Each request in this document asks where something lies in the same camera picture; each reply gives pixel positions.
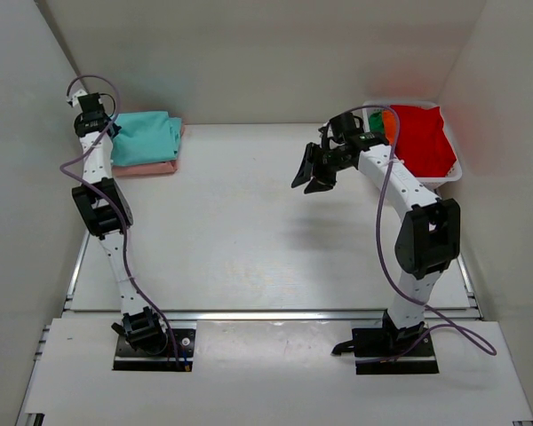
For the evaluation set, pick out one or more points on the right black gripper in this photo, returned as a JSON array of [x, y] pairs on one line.
[[311, 168]]

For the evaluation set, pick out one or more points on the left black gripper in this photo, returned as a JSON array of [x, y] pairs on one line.
[[116, 130]]

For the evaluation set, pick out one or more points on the teal t-shirt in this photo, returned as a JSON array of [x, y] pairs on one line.
[[146, 137]]

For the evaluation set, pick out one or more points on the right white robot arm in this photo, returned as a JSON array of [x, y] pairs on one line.
[[428, 240]]

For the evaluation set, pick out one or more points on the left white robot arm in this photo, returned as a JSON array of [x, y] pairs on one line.
[[107, 216]]

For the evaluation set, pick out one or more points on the folded pink t-shirt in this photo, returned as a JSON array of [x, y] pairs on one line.
[[152, 169]]

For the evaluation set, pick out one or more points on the green t-shirt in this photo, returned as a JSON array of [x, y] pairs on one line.
[[376, 122]]

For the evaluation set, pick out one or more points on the white plastic basket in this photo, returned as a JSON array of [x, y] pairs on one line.
[[375, 105]]

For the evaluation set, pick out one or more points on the orange t-shirt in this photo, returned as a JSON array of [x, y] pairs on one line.
[[390, 125]]

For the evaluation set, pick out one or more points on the red t-shirt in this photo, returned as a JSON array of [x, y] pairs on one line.
[[422, 143]]

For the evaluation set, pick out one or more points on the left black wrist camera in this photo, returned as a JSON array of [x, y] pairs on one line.
[[88, 103]]

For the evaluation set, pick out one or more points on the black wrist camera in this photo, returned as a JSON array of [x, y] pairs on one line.
[[88, 103], [345, 125]]

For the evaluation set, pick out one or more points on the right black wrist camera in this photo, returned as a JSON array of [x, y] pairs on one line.
[[345, 125]]

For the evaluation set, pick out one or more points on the aluminium table rail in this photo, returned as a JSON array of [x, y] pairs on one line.
[[470, 313]]

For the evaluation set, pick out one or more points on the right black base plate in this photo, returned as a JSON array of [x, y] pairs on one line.
[[374, 356]]

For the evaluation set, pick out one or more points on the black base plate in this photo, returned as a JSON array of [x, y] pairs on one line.
[[374, 356], [161, 356]]

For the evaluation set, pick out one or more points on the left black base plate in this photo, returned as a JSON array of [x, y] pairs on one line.
[[161, 356]]

